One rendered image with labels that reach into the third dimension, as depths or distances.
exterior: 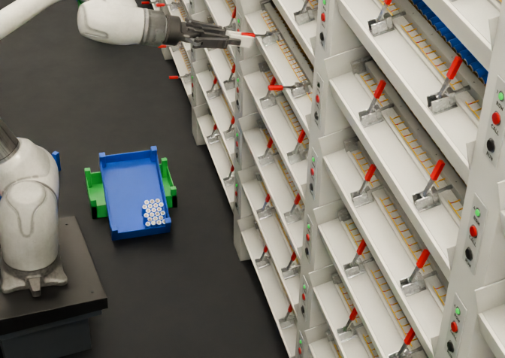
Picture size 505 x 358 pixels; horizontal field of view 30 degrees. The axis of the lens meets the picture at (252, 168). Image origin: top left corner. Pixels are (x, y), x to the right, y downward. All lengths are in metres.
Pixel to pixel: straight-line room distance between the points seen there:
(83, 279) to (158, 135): 1.15
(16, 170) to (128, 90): 1.40
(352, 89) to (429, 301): 0.47
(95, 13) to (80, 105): 1.67
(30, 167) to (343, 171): 1.05
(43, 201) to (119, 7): 0.59
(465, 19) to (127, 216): 2.09
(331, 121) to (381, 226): 0.28
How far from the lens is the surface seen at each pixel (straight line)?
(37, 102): 4.02
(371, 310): 1.97
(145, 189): 3.32
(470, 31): 1.35
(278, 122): 2.50
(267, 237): 2.73
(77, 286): 2.71
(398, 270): 1.77
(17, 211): 2.59
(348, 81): 1.93
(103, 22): 2.32
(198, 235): 3.24
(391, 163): 1.71
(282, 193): 2.57
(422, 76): 1.59
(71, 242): 2.86
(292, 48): 2.39
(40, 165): 2.75
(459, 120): 1.48
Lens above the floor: 2.06
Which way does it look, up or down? 35 degrees down
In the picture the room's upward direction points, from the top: 1 degrees clockwise
